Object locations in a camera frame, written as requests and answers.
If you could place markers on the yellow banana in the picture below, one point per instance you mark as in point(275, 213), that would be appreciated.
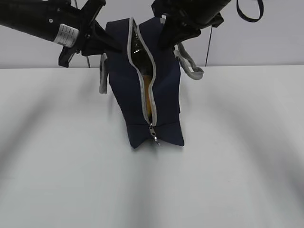
point(147, 80)

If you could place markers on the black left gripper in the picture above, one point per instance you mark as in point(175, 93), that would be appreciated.
point(79, 32)

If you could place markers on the navy blue lunch bag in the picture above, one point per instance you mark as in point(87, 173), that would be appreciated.
point(124, 71)

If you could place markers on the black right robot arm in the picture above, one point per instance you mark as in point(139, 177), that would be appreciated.
point(186, 18)

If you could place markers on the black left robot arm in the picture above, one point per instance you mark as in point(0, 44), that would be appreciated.
point(58, 21)

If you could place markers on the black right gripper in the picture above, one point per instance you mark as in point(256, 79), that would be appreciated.
point(185, 19)

